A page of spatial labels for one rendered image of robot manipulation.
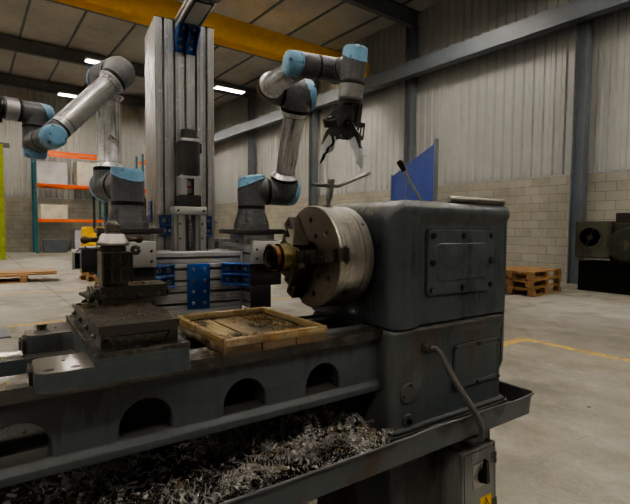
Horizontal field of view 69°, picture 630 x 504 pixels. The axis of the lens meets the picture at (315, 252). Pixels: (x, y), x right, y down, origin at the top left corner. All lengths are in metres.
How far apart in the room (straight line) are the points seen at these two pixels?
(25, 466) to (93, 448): 0.12
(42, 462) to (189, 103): 1.48
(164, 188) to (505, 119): 11.43
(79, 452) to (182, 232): 1.08
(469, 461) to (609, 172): 10.20
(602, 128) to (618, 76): 1.06
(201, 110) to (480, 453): 1.71
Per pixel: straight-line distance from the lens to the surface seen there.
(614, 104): 11.82
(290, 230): 1.41
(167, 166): 2.04
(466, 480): 1.73
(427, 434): 1.46
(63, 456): 1.12
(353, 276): 1.33
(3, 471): 1.11
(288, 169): 1.96
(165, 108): 2.09
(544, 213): 12.03
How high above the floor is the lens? 1.17
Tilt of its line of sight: 3 degrees down
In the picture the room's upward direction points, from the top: 1 degrees clockwise
